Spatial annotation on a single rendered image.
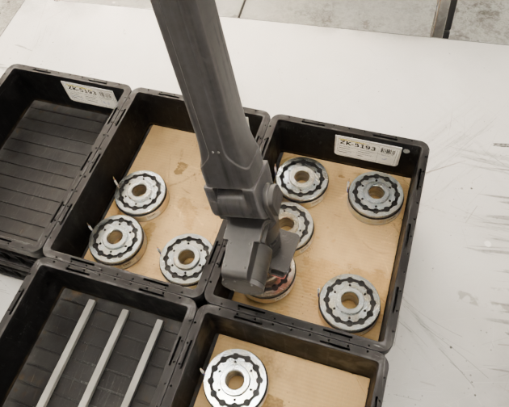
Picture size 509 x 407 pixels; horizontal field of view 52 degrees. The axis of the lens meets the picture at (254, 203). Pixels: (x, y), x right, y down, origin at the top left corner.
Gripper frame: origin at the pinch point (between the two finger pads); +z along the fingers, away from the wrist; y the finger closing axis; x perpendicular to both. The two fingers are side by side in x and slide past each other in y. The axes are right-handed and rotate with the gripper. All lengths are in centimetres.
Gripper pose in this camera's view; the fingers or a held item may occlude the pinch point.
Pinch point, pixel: (265, 264)
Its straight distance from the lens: 88.5
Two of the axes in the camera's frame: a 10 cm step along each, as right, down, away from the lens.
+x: 3.5, -8.5, 4.0
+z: 0.8, 4.5, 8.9
